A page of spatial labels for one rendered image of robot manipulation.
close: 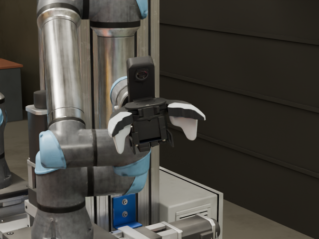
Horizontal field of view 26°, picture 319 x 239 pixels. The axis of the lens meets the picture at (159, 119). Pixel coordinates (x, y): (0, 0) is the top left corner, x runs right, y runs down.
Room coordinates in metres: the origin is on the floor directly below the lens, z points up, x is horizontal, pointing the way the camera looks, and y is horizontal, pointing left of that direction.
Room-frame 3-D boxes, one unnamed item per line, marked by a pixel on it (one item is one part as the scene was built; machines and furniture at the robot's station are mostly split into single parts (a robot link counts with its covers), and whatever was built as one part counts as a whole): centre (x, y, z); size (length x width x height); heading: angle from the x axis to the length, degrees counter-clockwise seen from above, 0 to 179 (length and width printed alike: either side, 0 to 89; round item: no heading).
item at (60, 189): (1.58, 0.23, 1.42); 0.13 x 0.12 x 0.14; 101
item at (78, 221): (1.58, 0.24, 1.31); 0.15 x 0.15 x 0.10
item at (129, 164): (1.34, 0.07, 1.56); 0.11 x 0.08 x 0.11; 101
